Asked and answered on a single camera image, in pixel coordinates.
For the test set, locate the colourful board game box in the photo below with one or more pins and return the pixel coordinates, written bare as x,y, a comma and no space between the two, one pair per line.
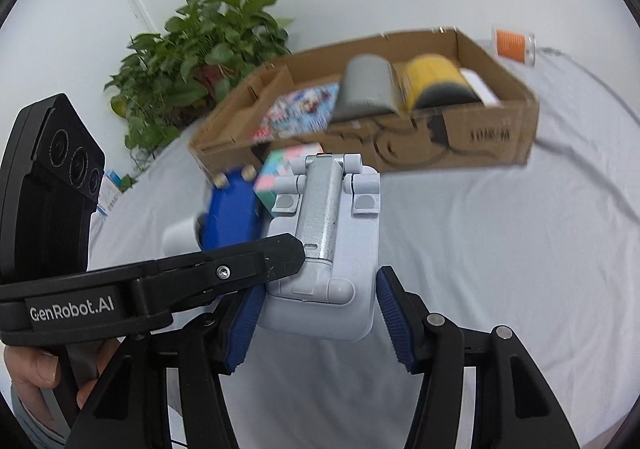
300,111

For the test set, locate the brown plant pot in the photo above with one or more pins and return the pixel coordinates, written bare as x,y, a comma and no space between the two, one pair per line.
212,76

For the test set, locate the grey metal can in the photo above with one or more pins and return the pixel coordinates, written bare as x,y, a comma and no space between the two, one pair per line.
362,84

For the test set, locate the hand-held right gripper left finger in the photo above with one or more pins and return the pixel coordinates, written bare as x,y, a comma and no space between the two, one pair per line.
240,329

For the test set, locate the clear cup with orange label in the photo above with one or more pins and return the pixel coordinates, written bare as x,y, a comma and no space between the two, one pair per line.
510,44

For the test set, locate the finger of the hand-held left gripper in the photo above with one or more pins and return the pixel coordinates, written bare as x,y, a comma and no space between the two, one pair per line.
232,219
225,271

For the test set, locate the pastel puzzle cube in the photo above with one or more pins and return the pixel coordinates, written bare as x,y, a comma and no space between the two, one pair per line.
280,174

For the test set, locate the white tablecloth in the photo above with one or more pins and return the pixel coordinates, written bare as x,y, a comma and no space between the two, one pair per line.
500,254

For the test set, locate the green leafy houseplant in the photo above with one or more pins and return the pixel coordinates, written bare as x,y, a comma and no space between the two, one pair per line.
220,29

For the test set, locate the person's left hand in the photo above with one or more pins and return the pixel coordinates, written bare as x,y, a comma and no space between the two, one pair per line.
32,371

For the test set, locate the white and blue medicine box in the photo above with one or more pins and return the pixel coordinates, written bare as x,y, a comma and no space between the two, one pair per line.
109,196

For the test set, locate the white plastic bottle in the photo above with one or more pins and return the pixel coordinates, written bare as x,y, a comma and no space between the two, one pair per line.
477,84

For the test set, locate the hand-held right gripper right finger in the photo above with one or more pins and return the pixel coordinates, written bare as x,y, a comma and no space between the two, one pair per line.
395,324

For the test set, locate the white cylindrical roll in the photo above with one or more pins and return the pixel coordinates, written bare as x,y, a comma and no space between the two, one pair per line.
177,234

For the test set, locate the cardboard box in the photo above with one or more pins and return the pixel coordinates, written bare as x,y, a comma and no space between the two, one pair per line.
475,134

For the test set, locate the white folding phone stand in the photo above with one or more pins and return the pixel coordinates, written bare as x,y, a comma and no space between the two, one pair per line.
325,289

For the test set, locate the yellow-label can with black lid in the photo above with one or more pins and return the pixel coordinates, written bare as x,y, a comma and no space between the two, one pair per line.
430,76

